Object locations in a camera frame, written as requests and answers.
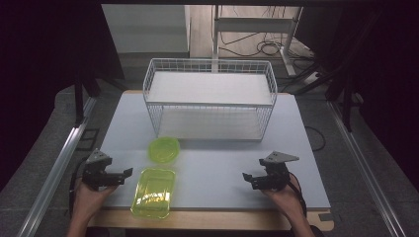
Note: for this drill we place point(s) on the aluminium rail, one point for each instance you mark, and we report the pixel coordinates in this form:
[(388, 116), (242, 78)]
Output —
[(56, 171), (362, 164)]

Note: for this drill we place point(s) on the green round plastic bowl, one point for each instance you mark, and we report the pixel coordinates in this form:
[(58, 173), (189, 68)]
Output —
[(164, 150)]

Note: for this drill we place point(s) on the white desk frame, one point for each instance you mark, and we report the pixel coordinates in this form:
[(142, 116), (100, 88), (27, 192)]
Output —
[(253, 24)]

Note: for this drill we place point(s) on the white power strip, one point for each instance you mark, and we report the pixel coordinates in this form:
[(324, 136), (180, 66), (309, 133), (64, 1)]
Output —
[(311, 78)]

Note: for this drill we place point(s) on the person's right hand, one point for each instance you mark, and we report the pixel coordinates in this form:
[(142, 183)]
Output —
[(285, 199)]

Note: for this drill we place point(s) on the person's left hand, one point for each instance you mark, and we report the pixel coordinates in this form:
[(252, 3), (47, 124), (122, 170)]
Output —
[(89, 200)]

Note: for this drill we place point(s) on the white cabinet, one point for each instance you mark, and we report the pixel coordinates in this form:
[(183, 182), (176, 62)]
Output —
[(145, 29)]

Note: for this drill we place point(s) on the black metal stand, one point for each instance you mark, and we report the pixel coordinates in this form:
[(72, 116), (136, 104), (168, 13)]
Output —
[(346, 105), (79, 98)]

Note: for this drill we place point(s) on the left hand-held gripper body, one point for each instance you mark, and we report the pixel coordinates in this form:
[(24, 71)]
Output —
[(97, 169)]

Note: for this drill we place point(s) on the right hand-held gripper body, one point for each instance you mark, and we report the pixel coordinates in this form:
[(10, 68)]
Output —
[(276, 177)]

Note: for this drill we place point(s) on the green rectangular plastic container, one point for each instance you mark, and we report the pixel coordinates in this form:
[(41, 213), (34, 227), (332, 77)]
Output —
[(154, 194)]

